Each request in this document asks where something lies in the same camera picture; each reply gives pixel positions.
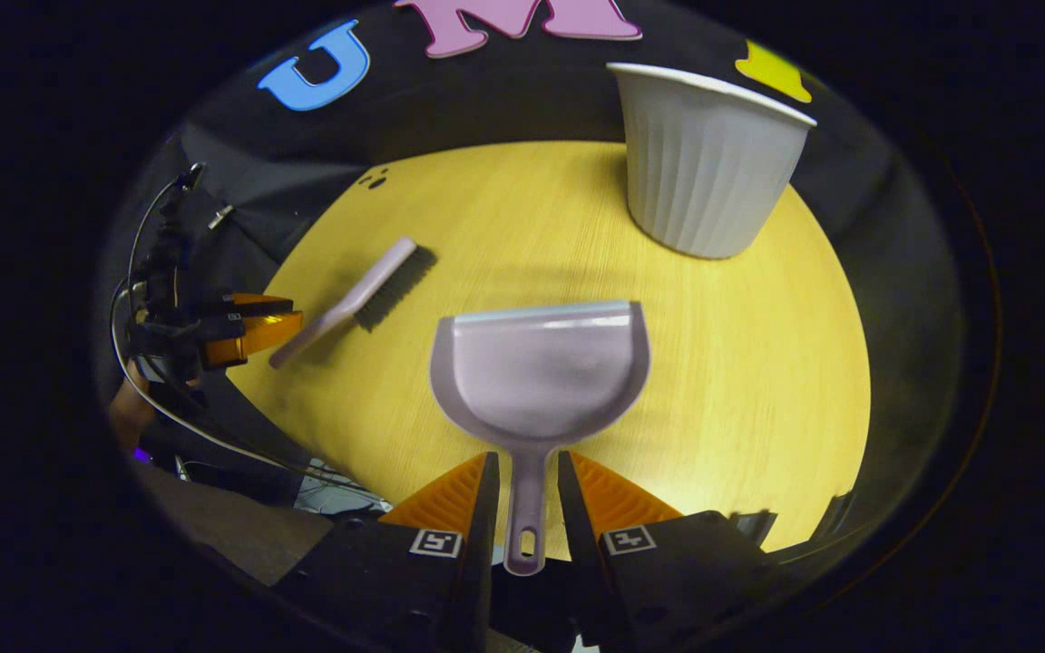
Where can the white ribbed garbage bin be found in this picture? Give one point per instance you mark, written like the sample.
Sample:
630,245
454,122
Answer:
708,172

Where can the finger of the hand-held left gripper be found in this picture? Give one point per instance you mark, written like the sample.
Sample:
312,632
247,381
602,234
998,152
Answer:
255,336
259,304

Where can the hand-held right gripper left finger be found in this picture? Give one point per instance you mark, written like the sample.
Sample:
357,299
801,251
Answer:
395,571

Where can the dark desk bracket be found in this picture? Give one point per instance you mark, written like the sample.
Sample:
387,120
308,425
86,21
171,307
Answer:
754,526
835,512

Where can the black backdrop cloth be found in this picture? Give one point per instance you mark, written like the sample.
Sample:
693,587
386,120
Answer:
504,100

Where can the small pale purple broom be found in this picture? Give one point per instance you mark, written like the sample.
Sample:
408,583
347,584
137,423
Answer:
368,290

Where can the pale purple dustpan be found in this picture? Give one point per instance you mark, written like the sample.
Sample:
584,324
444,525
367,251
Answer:
541,372

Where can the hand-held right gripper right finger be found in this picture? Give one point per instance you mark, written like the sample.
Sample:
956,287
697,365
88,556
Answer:
668,571

